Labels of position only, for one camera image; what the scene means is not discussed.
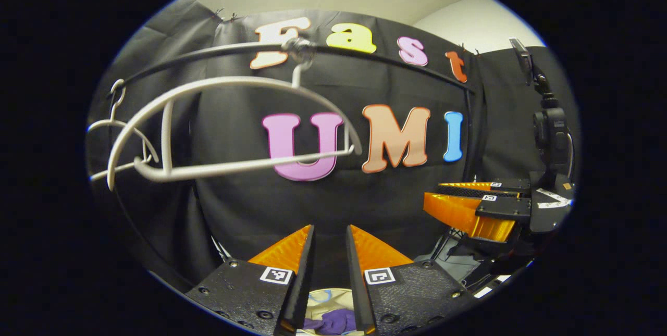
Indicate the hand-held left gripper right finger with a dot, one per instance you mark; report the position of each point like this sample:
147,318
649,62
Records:
359,284

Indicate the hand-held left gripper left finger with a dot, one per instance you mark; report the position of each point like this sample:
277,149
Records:
299,284

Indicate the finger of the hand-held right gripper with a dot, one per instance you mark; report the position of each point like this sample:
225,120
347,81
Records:
500,208
508,186

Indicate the purple ribbed shirt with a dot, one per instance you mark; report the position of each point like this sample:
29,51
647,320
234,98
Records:
333,320

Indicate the white hanger with taped hook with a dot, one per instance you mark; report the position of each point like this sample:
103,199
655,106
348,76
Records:
219,169

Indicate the white plastic hanger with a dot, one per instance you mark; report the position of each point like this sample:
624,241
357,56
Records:
107,123

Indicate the black backdrop cloth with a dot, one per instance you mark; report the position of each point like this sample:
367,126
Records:
250,211

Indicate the black clothes rail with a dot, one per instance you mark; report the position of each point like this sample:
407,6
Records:
234,48

